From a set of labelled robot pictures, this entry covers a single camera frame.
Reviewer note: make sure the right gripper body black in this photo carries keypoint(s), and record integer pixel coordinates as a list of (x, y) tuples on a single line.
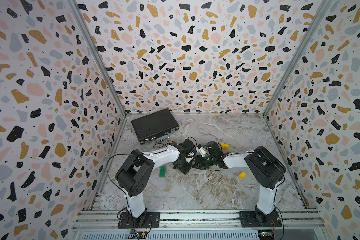
[(204, 162)]

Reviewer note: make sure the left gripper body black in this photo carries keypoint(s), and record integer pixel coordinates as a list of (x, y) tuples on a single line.
[(185, 167)]

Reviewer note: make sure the yellow lego brick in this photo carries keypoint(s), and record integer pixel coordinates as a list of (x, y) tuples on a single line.
[(242, 175)]

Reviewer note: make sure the green lego brick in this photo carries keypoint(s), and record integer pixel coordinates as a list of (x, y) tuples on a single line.
[(162, 172)]

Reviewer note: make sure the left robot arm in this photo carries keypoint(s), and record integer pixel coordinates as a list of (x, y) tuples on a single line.
[(135, 172)]

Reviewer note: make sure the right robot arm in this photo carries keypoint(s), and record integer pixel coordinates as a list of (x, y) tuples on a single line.
[(266, 168)]

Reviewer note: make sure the yellow wedge lego piece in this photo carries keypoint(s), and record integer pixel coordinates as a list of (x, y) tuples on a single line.
[(225, 146)]

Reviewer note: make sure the black briefcase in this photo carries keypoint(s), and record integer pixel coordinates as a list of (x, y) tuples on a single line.
[(154, 126)]

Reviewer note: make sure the small circuit board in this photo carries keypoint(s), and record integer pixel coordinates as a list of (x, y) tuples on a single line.
[(138, 235)]

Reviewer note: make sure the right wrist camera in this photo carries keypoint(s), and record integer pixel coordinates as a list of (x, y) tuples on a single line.
[(201, 150)]

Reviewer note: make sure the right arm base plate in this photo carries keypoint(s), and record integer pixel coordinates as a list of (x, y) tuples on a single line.
[(257, 219)]

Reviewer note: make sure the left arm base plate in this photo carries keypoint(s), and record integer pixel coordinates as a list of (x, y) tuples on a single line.
[(148, 220)]

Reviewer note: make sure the aluminium front rail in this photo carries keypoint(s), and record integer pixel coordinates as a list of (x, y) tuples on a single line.
[(201, 220)]

